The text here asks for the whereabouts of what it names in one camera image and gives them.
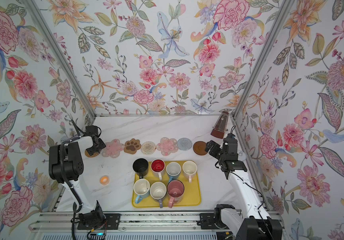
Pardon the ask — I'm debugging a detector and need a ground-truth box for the woven rattan round coaster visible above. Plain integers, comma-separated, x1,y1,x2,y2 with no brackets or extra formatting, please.
85,150,99,158

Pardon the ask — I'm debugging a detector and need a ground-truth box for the pale pink flower coaster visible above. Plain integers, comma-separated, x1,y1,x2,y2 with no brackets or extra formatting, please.
102,139,125,158

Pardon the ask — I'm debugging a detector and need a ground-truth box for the brown wooden round coaster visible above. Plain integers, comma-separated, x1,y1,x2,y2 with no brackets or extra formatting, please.
193,141,207,156

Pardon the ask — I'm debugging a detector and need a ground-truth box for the cork paw print coaster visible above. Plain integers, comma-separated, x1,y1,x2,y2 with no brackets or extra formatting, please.
124,139,142,155

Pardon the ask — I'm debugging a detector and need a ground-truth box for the cream mug pink handle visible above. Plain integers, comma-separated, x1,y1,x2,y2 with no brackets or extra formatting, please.
182,161,197,183

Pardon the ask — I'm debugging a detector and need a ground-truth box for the grey round coaster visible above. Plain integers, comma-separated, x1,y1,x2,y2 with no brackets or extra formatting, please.
177,138,193,151

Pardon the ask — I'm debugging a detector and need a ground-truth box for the white embroidered round coaster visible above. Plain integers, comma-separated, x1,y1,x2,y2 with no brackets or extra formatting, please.
141,141,156,155

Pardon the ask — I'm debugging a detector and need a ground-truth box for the black mug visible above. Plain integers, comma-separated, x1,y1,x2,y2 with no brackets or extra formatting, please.
133,158,149,179

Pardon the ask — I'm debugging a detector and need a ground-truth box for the white mug light-blue handle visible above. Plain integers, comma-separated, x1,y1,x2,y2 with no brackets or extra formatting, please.
133,179,151,204

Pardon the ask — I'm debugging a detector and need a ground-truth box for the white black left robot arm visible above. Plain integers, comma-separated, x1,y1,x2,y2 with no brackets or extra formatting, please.
49,122,106,228

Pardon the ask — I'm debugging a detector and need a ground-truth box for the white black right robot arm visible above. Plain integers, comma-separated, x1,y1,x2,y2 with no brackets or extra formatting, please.
205,134,283,240

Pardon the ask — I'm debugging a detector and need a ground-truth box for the brown wooden metronome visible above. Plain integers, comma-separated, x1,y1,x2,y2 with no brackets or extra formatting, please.
211,111,229,139

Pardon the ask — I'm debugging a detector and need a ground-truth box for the small orange ball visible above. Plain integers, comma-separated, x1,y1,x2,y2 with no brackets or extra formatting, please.
100,176,110,186

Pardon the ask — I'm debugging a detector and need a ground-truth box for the red interior white mug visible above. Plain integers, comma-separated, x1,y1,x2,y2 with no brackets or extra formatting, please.
151,159,166,181

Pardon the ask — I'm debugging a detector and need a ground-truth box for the white mug blue handle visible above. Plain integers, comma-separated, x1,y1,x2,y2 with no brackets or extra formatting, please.
166,162,181,183

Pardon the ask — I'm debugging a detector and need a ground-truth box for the white mug purple handle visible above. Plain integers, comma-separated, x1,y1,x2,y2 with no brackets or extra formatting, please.
150,182,167,209

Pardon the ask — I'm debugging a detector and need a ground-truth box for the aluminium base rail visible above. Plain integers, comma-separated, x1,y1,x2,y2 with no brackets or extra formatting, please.
29,211,283,233

